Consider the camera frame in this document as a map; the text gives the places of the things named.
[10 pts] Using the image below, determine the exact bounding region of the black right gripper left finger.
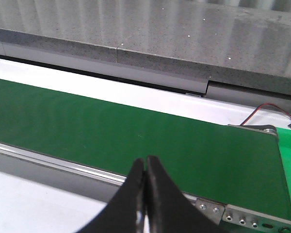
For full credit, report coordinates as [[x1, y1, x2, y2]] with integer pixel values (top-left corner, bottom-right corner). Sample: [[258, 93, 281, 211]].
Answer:
[[78, 159, 145, 233]]

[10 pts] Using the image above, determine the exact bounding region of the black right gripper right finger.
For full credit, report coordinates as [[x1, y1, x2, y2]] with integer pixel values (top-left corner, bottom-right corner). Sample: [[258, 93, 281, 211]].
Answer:
[[145, 156, 226, 233]]

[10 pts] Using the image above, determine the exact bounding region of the green conveyor belt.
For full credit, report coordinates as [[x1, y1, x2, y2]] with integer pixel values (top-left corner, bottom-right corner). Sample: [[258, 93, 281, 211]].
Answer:
[[0, 80, 291, 221]]

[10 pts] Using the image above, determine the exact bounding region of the grey speckled stone counter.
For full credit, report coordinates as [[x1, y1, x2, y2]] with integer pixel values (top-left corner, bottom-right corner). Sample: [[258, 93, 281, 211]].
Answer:
[[0, 0, 291, 95]]

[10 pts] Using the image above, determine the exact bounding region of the metal conveyor end bracket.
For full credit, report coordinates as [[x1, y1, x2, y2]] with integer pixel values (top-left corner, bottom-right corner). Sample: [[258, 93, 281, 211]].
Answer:
[[183, 193, 291, 233]]

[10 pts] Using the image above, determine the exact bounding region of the aluminium conveyor frame rail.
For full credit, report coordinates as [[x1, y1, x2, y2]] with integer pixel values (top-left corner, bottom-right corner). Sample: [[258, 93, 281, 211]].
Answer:
[[0, 143, 126, 185]]

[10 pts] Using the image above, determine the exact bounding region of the red and black wire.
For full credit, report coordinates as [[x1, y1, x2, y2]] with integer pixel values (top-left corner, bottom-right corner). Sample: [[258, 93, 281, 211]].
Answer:
[[240, 101, 291, 126]]

